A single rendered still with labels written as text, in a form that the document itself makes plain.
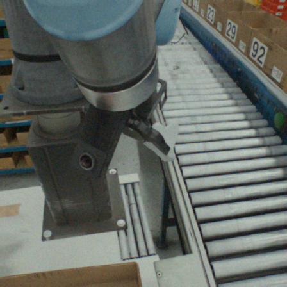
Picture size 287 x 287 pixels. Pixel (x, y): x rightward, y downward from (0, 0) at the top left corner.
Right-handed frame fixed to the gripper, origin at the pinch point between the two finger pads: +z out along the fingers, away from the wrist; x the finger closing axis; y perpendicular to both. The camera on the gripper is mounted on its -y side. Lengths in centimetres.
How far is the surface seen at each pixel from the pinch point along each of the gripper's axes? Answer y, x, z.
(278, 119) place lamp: 52, -36, 63
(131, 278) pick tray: -26.0, -9.0, 28.0
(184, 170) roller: 12, -8, 53
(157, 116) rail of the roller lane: 33, 15, 72
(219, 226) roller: -2.7, -25.8, 40.4
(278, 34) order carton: 111, -23, 78
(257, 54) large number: 91, -17, 76
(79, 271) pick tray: -29.2, 2.4, 20.1
